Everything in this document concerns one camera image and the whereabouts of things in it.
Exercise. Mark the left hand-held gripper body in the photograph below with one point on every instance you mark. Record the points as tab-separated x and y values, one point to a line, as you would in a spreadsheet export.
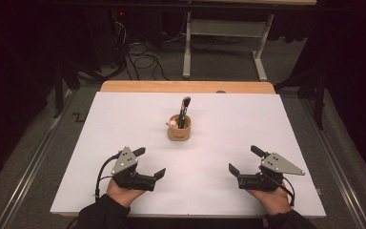
124	162

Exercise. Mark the wooden cup with small figurine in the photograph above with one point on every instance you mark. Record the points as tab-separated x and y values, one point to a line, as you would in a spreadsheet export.
179	135

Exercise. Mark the metal floor rail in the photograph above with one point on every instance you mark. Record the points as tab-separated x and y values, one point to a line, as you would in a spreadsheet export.
35	162
332	159

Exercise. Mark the wooden board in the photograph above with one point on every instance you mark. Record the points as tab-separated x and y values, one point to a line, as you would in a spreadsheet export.
171	86

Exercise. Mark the white table cover board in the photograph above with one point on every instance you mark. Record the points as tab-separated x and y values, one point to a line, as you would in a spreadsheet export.
235	127

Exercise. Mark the white frame desk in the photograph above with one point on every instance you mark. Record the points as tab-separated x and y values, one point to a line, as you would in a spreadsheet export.
187	47

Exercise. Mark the small metal clip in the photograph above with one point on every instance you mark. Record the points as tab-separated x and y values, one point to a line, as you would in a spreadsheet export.
320	191

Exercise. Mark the black stand leg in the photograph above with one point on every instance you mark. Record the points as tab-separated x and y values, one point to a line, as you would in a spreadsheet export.
320	101
58	95

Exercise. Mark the person's left hand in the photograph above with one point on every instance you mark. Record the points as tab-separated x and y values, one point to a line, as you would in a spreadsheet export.
122	195

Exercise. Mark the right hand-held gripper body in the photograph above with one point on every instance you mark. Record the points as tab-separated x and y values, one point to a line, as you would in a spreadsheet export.
278	164

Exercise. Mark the person's right hand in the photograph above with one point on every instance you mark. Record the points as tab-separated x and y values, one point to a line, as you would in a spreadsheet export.
273	202

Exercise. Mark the black makeup brush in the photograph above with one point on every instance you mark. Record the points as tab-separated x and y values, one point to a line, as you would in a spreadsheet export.
187	101

